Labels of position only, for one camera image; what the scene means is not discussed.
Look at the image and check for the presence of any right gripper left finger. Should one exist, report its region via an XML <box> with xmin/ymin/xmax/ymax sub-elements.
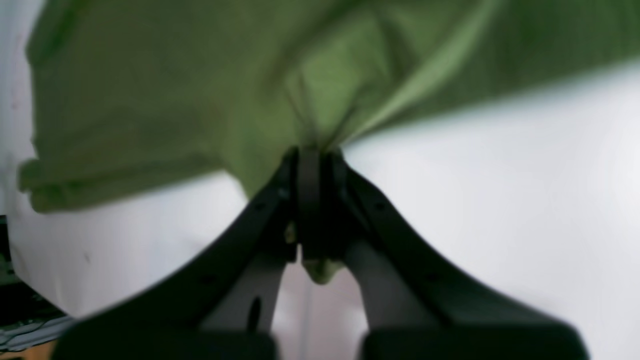
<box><xmin>52</xmin><ymin>149</ymin><xmax>321</xmax><ymax>360</ymax></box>

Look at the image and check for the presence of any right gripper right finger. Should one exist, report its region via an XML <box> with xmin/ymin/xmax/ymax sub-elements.
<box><xmin>327</xmin><ymin>152</ymin><xmax>590</xmax><ymax>360</ymax></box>

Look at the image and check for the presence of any green t-shirt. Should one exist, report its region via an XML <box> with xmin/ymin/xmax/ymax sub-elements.
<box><xmin>17</xmin><ymin>0</ymin><xmax>640</xmax><ymax>286</ymax></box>

